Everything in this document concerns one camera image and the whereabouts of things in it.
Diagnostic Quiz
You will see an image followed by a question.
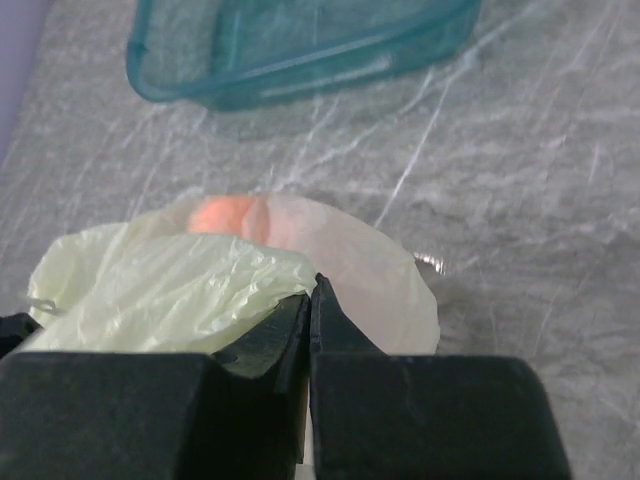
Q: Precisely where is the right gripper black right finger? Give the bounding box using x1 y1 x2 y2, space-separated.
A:
310 277 571 479

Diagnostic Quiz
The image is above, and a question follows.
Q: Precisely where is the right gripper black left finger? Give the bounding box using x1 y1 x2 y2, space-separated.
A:
1 295 310 479

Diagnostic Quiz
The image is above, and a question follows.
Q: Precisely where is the green plastic bag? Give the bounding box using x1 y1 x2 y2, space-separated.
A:
26 193 440 354

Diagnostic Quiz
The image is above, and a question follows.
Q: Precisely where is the orange fruit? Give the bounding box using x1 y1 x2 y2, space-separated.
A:
187 195 256 236

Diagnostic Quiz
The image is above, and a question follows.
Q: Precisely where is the teal transparent plastic basin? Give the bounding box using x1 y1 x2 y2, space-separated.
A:
126 0 481 111

